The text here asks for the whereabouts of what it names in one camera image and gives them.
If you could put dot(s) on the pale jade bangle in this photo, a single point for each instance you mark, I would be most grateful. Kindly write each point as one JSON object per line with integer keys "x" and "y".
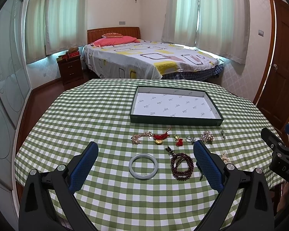
{"x": 143, "y": 166}

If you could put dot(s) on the silver pearl brooch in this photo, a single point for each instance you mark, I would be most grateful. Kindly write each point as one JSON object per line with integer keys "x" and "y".
{"x": 191, "y": 140}

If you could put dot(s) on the brown wooden door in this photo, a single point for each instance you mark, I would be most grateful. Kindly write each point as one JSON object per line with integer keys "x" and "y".
{"x": 272, "y": 97}

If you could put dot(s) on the dark wooden nightstand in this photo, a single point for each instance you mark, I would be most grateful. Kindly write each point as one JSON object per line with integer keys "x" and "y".
{"x": 70, "y": 68}

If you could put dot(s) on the left white curtain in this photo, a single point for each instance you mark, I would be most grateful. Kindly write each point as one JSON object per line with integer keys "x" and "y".
{"x": 52, "y": 26}

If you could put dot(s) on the red patterned cushion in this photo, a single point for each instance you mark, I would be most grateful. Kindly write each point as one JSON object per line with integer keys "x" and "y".
{"x": 112, "y": 35}

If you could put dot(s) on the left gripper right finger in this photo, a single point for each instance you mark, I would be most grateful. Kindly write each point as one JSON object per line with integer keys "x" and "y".
{"x": 254, "y": 212}

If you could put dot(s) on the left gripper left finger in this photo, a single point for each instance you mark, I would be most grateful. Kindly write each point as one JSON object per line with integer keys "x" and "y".
{"x": 37, "y": 211}

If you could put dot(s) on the red boxes on nightstand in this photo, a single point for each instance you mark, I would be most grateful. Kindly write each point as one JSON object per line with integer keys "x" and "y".
{"x": 72, "y": 52}

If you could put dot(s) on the white curtain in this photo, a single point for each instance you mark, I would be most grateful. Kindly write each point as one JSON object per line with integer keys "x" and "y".
{"x": 52, "y": 26}
{"x": 221, "y": 27}

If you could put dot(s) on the gold ingot red tassel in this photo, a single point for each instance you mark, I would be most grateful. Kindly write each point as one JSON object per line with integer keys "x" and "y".
{"x": 179, "y": 140}

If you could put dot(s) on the silver rhinestone hair clip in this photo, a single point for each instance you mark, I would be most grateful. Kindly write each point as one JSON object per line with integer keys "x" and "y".
{"x": 223, "y": 134}

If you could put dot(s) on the frosted glass wardrobe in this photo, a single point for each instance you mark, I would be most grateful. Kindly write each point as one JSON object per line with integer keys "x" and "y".
{"x": 14, "y": 88}

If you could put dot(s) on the green checkered tablecloth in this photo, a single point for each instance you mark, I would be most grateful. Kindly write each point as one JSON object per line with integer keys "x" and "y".
{"x": 131, "y": 186}

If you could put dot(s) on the person's right hand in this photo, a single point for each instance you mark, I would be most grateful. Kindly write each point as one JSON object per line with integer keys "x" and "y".
{"x": 283, "y": 205}

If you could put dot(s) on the wall light switch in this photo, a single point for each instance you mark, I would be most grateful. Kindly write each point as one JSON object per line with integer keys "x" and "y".
{"x": 261, "y": 33}

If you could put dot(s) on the pink pillow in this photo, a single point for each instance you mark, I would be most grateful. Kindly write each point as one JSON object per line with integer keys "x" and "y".
{"x": 114, "y": 41}

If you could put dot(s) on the red knot gold charm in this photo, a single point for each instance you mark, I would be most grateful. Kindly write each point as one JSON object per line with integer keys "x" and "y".
{"x": 159, "y": 138}

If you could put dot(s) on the wooden headboard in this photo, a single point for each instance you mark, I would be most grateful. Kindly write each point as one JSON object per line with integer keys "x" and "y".
{"x": 95, "y": 34}

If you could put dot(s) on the right white curtain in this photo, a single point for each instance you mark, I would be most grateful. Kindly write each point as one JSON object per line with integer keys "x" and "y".
{"x": 221, "y": 27}

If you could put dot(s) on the bed with patterned sheet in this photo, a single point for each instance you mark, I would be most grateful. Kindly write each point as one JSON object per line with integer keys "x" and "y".
{"x": 150, "y": 60}

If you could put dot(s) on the green jewelry tray box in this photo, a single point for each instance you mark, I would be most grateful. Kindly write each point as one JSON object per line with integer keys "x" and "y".
{"x": 174, "y": 106}

